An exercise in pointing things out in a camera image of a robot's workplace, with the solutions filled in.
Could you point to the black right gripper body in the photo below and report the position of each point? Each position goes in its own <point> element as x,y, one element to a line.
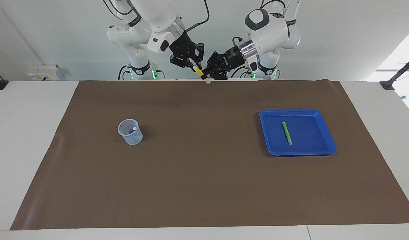
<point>184,48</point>

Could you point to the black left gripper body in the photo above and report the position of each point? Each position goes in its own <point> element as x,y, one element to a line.
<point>226,61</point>

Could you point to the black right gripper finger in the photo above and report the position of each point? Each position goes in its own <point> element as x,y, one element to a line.
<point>181,62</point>
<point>199,55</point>

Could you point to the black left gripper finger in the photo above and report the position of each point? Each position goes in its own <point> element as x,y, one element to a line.
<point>212,60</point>
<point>219,75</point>

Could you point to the yellow pen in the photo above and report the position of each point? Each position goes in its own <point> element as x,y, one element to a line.
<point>200,73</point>

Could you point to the purple pen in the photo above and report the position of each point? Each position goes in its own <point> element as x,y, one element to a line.
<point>131,131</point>

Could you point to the green pen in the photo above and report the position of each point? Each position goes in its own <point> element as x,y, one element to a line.
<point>287,133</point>

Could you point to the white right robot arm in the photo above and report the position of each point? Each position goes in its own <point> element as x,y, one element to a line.
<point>151,13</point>

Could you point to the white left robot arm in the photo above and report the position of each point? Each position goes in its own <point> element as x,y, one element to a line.
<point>271,26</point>

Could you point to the translucent plastic cup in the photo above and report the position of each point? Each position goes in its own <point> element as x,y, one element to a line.
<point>133,138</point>

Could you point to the blue plastic tray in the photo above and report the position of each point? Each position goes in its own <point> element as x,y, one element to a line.
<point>274,146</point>

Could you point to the brown table mat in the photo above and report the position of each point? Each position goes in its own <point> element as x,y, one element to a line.
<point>204,186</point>

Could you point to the black pole stand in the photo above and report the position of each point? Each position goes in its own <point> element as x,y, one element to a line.
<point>399,73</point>

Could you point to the white wall socket box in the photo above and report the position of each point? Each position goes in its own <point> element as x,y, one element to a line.
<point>43,73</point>

